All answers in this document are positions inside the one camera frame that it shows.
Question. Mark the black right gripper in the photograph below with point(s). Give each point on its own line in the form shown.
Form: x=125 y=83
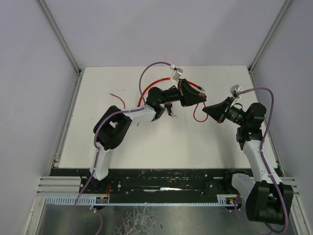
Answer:
x=225 y=111

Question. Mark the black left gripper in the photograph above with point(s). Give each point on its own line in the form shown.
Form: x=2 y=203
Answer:
x=182 y=93

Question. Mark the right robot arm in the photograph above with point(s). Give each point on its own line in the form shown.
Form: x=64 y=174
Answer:
x=268 y=199

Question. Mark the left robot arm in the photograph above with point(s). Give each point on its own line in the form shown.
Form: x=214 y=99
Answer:
x=111 y=129

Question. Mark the orange black padlock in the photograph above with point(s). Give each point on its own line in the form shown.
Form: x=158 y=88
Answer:
x=168 y=106

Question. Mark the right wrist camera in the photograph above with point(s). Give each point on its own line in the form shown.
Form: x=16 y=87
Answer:
x=236 y=91

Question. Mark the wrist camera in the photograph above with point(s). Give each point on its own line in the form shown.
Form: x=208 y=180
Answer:
x=177 y=72
x=236 y=91

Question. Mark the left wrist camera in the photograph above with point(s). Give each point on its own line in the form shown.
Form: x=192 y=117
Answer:
x=177 y=72

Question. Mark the grey slotted cable duct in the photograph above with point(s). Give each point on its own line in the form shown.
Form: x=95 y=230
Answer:
x=103 y=201

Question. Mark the right aluminium frame post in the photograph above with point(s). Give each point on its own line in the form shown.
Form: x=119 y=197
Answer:
x=274 y=26

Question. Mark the aluminium frame post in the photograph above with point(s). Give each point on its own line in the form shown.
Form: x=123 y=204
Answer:
x=274 y=26
x=58 y=34

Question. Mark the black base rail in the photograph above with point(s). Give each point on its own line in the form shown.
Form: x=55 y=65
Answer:
x=165 y=186

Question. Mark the left aluminium frame post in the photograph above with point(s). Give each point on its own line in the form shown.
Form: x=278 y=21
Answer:
x=58 y=34

